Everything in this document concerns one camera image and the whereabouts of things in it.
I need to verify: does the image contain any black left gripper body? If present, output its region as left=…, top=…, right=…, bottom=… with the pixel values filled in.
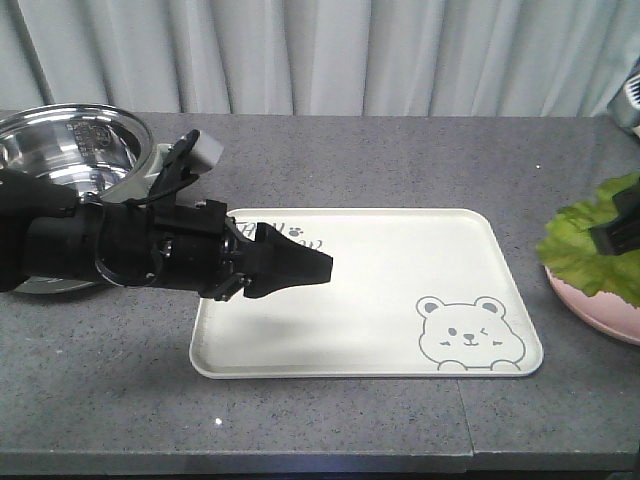
left=94, top=203, right=250, bottom=301

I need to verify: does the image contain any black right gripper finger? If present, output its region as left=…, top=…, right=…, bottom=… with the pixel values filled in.
left=589, top=185, right=639, bottom=255

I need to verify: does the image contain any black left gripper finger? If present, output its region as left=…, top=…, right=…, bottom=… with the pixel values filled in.
left=243, top=223, right=333, bottom=299

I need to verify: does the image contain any green lettuce leaf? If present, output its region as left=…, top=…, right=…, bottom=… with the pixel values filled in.
left=536, top=171, right=639, bottom=307

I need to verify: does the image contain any pink round plate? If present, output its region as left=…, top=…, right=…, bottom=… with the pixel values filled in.
left=544, top=267, right=639, bottom=345

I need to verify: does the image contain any cream bear print tray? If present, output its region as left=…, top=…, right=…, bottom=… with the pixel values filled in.
left=189, top=208, right=544, bottom=379

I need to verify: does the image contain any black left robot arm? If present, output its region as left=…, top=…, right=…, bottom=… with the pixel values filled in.
left=1, top=169, right=333, bottom=301

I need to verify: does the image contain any white rice cooker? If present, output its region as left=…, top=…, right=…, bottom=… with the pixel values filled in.
left=607, top=73, right=640, bottom=136

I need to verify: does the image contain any light green electric pot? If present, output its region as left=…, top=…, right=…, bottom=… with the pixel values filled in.
left=1, top=104, right=172, bottom=294

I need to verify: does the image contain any white pleated curtain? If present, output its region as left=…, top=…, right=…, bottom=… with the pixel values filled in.
left=1, top=1, right=639, bottom=117

